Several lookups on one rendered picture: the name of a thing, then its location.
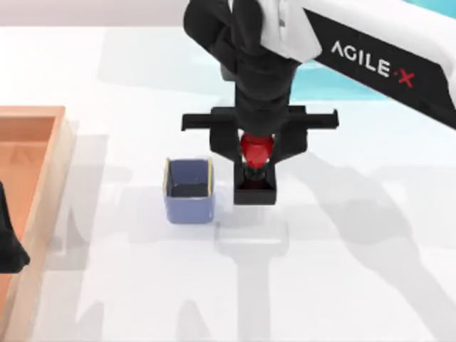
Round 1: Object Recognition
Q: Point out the black pot with red plant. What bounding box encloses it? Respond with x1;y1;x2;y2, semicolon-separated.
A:
232;133;279;207

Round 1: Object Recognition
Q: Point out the blue square plant pot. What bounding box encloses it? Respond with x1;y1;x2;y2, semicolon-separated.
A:
162;157;217;225

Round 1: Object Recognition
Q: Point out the shallow salmon-coloured box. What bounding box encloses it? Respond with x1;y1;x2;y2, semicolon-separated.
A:
0;105;67;321

